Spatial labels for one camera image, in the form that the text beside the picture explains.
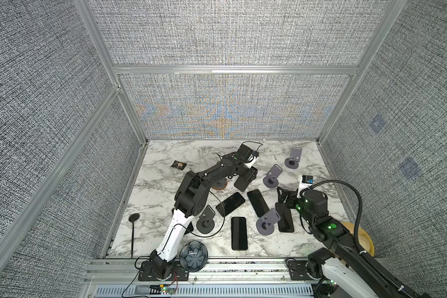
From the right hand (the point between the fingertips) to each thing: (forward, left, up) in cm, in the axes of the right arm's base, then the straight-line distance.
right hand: (287, 184), depth 79 cm
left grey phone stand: (-8, +70, -17) cm, 73 cm away
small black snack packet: (+22, +53, -16) cm, 60 cm away
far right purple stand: (+25, -13, -18) cm, 34 cm away
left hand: (+15, +12, -13) cm, 23 cm away
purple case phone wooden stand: (+8, +18, -13) cm, 24 cm away
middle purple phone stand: (+10, +3, -13) cm, 16 cm away
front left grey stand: (-12, +35, -12) cm, 39 cm away
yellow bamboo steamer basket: (-20, -30, -10) cm, 37 cm away
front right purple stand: (-13, +9, -12) cm, 20 cm away
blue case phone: (0, +10, -19) cm, 21 cm away
